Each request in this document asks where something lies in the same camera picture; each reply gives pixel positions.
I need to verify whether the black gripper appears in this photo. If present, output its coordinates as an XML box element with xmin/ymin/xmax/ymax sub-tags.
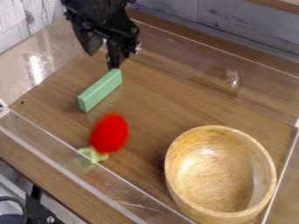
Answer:
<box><xmin>59</xmin><ymin>0</ymin><xmax>139</xmax><ymax>69</ymax></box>

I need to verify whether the red plush strawberry toy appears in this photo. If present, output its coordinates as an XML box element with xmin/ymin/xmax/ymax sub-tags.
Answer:
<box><xmin>78</xmin><ymin>113</ymin><xmax>129</xmax><ymax>164</ymax></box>

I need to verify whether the round wooden bowl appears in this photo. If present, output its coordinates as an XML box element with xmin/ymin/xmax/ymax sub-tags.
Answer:
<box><xmin>164</xmin><ymin>125</ymin><xmax>276</xmax><ymax>224</ymax></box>

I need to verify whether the green rectangular block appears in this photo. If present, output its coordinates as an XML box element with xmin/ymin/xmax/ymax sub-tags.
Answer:
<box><xmin>77</xmin><ymin>69</ymin><xmax>122</xmax><ymax>112</ymax></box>

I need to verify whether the black metal stand base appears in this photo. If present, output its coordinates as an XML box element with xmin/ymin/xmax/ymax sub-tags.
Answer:
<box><xmin>25</xmin><ymin>185</ymin><xmax>65</xmax><ymax>224</ymax></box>

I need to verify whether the black cable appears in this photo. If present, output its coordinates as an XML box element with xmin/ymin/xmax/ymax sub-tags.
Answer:
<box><xmin>0</xmin><ymin>195</ymin><xmax>27</xmax><ymax>224</ymax></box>

